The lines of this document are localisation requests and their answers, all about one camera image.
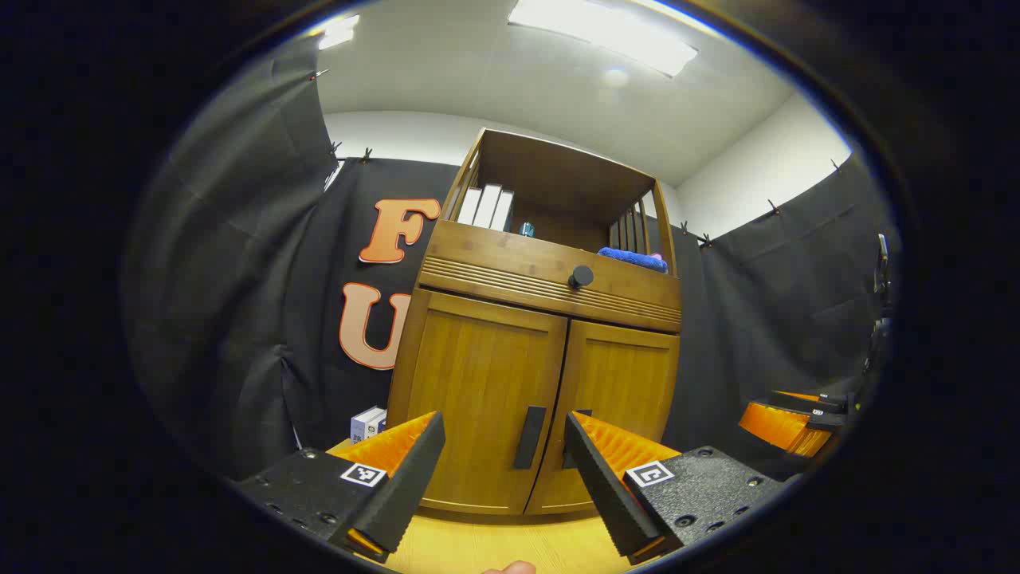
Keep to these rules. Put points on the small ceiling light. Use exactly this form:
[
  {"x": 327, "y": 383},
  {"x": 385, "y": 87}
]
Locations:
[{"x": 339, "y": 32}]

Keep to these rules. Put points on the black round drawer knob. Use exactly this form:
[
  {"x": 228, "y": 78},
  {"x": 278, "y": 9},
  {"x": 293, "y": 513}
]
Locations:
[{"x": 580, "y": 277}]

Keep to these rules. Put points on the black backdrop cloth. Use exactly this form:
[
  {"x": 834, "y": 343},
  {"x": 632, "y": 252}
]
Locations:
[{"x": 239, "y": 279}]

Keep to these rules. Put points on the blue cloth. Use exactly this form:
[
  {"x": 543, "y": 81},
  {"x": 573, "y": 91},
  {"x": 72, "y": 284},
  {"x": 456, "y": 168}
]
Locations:
[{"x": 629, "y": 258}]

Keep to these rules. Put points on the large ceiling light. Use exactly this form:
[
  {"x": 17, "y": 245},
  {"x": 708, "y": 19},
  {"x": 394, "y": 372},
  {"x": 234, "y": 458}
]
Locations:
[{"x": 606, "y": 36}]

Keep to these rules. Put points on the wooden double-door shoe cabinet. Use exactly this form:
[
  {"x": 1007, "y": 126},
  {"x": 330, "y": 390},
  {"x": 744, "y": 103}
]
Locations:
[{"x": 550, "y": 243}]

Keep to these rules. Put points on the white book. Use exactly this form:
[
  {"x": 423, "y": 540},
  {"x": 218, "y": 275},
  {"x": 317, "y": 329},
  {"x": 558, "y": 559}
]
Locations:
[
  {"x": 468, "y": 207},
  {"x": 503, "y": 211},
  {"x": 486, "y": 207}
]

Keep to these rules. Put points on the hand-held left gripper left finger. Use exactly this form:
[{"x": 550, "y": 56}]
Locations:
[{"x": 410, "y": 478}]

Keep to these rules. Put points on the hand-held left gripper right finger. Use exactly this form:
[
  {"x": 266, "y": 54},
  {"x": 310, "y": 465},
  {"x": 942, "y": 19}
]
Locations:
[{"x": 602, "y": 486}]

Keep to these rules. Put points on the wooden shoe cabinet door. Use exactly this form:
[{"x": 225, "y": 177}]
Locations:
[
  {"x": 625, "y": 383},
  {"x": 478, "y": 383}
]

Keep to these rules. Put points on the white cardboard box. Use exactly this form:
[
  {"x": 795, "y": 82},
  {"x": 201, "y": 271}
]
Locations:
[{"x": 365, "y": 425}]

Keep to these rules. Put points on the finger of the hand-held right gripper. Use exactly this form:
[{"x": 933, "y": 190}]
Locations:
[
  {"x": 781, "y": 429},
  {"x": 821, "y": 401}
]

